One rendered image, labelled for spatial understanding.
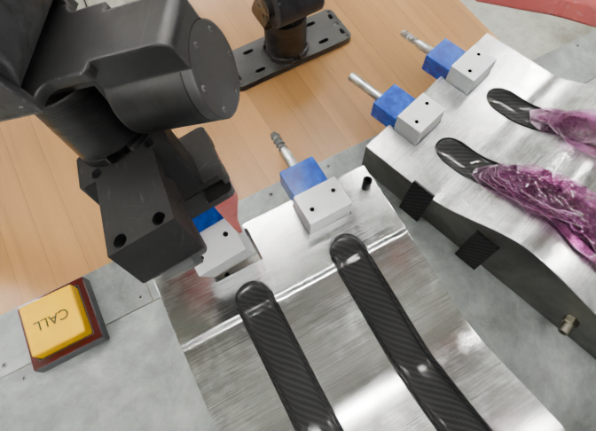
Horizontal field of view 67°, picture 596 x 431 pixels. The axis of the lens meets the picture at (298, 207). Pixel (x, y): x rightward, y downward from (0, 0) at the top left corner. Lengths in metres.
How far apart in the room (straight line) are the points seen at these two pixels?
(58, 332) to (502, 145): 0.56
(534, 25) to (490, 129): 1.51
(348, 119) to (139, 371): 0.43
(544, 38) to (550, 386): 1.65
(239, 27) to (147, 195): 0.53
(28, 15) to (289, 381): 0.36
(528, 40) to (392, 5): 1.28
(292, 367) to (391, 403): 0.10
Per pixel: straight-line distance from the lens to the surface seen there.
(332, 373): 0.46
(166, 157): 0.32
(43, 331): 0.58
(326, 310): 0.46
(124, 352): 0.58
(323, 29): 0.75
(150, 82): 0.26
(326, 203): 0.46
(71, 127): 0.31
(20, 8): 0.28
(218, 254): 0.42
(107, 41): 0.27
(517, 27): 2.08
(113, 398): 0.58
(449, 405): 0.46
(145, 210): 0.27
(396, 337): 0.47
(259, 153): 0.63
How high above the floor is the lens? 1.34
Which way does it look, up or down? 66 degrees down
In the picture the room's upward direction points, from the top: 2 degrees counter-clockwise
